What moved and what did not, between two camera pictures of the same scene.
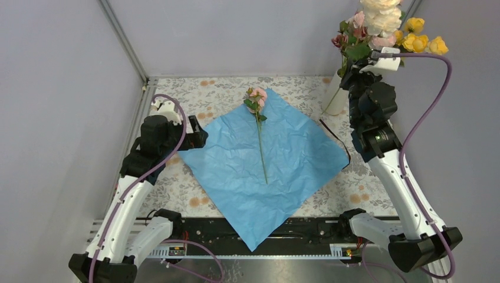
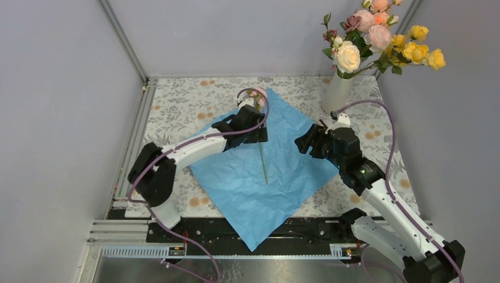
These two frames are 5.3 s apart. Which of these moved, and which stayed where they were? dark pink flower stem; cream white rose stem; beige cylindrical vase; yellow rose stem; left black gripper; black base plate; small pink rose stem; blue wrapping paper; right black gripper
Moved: cream white rose stem; right black gripper; yellow rose stem; dark pink flower stem; left black gripper
Stayed: beige cylindrical vase; black base plate; blue wrapping paper; small pink rose stem
